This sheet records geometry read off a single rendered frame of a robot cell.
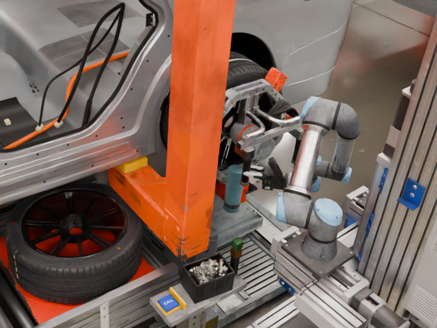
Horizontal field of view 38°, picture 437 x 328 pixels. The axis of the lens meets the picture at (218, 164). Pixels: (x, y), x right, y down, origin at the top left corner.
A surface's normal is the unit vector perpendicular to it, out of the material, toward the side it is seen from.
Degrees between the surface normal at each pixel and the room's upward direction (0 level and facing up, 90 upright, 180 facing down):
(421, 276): 90
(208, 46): 90
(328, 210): 7
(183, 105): 90
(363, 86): 0
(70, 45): 6
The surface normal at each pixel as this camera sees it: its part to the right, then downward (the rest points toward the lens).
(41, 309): 0.09, -0.80
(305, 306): -0.75, 0.33
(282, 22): 0.61, 0.51
